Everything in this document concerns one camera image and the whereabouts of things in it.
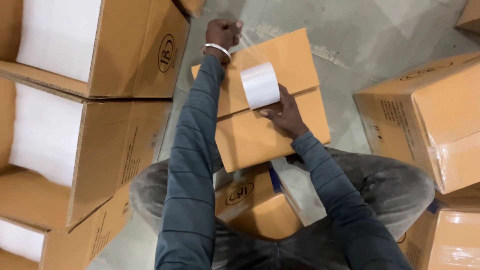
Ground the cardboard box with round logo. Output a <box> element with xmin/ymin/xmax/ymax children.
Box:
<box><xmin>214</xmin><ymin>163</ymin><xmax>305</xmax><ymax>241</ymax></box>

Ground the silver metal bracelet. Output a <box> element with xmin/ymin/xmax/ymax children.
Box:
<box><xmin>201</xmin><ymin>43</ymin><xmax>233</xmax><ymax>61</ymax></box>

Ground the small closed cardboard box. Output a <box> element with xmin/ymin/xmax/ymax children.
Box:
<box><xmin>191</xmin><ymin>28</ymin><xmax>332</xmax><ymax>173</ymax></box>

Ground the person's left hand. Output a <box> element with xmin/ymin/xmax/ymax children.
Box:
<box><xmin>205</xmin><ymin>19</ymin><xmax>244</xmax><ymax>58</ymax></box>

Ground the white foam filler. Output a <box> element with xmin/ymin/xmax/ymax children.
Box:
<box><xmin>0</xmin><ymin>218</ymin><xmax>46</xmax><ymax>263</ymax></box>
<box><xmin>8</xmin><ymin>82</ymin><xmax>84</xmax><ymax>188</ymax></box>
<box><xmin>16</xmin><ymin>0</ymin><xmax>103</xmax><ymax>83</ymax></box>

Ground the clear packing tape roll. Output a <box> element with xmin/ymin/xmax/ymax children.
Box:
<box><xmin>229</xmin><ymin>26</ymin><xmax>281</xmax><ymax>111</ymax></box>

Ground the open cardboard box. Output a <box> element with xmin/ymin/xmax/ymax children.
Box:
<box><xmin>0</xmin><ymin>0</ymin><xmax>191</xmax><ymax>100</ymax></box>
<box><xmin>0</xmin><ymin>76</ymin><xmax>173</xmax><ymax>230</ymax></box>
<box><xmin>0</xmin><ymin>183</ymin><xmax>134</xmax><ymax>270</ymax></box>

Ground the plain cardboard box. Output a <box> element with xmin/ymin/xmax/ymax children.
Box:
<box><xmin>455</xmin><ymin>0</ymin><xmax>480</xmax><ymax>37</ymax></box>

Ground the taped closed cardboard box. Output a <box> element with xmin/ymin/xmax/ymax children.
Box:
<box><xmin>353</xmin><ymin>51</ymin><xmax>480</xmax><ymax>195</ymax></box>
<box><xmin>397</xmin><ymin>194</ymin><xmax>480</xmax><ymax>270</ymax></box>

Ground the person's right hand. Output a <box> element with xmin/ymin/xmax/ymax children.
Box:
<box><xmin>259</xmin><ymin>84</ymin><xmax>310</xmax><ymax>142</ymax></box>

